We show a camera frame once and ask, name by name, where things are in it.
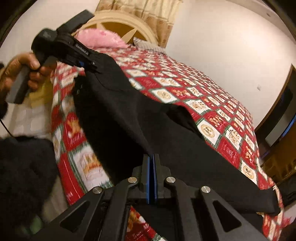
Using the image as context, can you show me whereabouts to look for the person's left hand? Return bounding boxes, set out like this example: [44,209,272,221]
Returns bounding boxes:
[1,52,57,102]

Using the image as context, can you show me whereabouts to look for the red checkered bedspread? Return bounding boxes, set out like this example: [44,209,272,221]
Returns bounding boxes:
[52,47,283,240]

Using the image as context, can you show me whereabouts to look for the cream wooden headboard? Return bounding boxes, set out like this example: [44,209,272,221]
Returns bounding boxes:
[72,10,158,44]

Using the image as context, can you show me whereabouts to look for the brown wooden door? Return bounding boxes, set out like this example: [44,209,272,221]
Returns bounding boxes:
[254,64,296,186]

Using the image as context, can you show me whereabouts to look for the pink pillow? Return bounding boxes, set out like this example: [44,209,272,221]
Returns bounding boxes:
[75,28,128,49]

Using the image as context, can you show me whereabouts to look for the black pants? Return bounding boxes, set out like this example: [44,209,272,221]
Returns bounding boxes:
[73,51,280,216]

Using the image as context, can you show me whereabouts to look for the grey striped pillow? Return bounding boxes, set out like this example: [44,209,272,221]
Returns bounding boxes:
[133,37,165,53]

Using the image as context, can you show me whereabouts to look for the beige patterned curtain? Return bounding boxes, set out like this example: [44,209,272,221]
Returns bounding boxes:
[96,0,183,48]

